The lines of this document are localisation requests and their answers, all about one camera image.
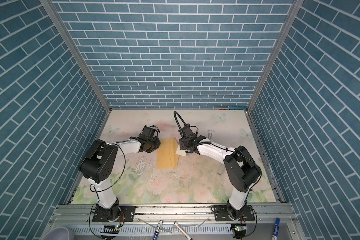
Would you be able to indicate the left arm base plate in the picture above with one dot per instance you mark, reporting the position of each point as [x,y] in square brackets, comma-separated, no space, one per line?
[128,213]

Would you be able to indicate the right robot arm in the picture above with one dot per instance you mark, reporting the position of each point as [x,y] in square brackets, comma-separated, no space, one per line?
[243,172]

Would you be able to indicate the yellow envelope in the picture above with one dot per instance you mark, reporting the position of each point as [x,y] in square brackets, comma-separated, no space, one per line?
[167,158]

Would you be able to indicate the white glue stick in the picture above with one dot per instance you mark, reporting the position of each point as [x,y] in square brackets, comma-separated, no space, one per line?
[210,134]

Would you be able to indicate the blue marker right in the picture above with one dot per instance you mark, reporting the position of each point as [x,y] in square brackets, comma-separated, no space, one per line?
[276,229]

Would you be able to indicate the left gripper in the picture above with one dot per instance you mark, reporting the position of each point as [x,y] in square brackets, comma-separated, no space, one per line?
[158,143]

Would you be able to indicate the blue marker pen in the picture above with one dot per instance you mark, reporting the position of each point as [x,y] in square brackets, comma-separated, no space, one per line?
[157,230]

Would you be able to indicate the black white marker pen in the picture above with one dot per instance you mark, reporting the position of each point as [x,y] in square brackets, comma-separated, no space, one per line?
[181,230]

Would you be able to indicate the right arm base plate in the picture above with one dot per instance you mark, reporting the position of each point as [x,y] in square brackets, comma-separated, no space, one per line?
[224,213]

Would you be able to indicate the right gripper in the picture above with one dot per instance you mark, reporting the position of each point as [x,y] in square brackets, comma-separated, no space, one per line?
[181,144]

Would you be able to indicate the beige letter paper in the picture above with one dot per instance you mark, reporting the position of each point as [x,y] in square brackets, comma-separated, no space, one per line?
[180,152]

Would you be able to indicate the white bowl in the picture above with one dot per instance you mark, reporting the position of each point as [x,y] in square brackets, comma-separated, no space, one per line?
[59,233]

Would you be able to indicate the aluminium rail frame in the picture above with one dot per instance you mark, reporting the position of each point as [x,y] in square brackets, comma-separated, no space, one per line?
[197,220]

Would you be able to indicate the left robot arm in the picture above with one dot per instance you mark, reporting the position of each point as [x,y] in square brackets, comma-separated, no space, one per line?
[98,164]

